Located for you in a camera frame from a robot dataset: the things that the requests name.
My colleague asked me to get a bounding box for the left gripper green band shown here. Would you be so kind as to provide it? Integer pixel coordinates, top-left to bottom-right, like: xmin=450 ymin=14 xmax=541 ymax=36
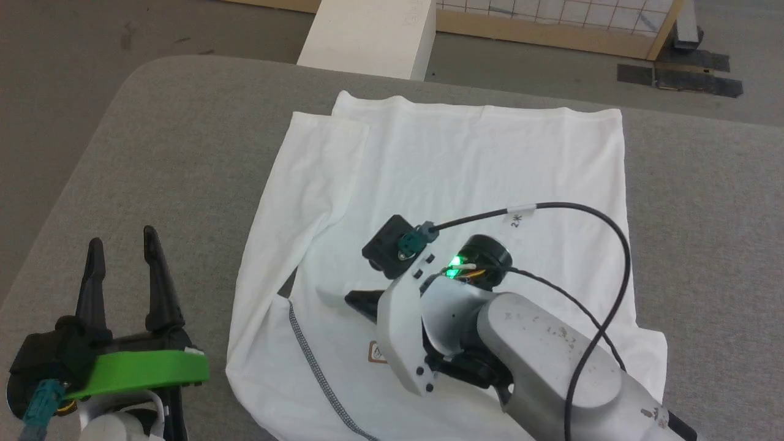
xmin=64 ymin=225 xmax=209 ymax=441

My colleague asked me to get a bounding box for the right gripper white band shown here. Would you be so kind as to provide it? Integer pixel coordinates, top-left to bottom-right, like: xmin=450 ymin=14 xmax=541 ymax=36
xmin=345 ymin=269 xmax=512 ymax=396

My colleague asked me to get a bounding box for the white garment with grey trim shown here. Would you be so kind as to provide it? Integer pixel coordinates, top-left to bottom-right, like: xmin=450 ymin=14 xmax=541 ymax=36
xmin=225 ymin=91 xmax=668 ymax=441

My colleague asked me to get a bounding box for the white rectangular block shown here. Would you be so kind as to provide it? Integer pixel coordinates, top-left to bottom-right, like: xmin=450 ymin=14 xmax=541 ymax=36
xmin=297 ymin=0 xmax=437 ymax=81

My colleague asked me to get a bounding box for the black floor tape patch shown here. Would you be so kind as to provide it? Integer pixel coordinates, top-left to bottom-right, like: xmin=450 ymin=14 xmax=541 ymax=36
xmin=617 ymin=49 xmax=744 ymax=99

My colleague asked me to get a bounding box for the left camera cable teal plug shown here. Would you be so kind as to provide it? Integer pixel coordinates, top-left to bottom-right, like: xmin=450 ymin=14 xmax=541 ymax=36
xmin=18 ymin=379 xmax=67 ymax=441

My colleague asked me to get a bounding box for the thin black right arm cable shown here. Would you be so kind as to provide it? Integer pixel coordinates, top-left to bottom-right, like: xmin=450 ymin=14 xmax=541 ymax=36
xmin=505 ymin=266 xmax=627 ymax=371

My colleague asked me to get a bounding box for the thick black right camera cable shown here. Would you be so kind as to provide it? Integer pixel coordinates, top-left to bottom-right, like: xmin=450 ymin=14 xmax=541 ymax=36
xmin=398 ymin=202 xmax=633 ymax=441

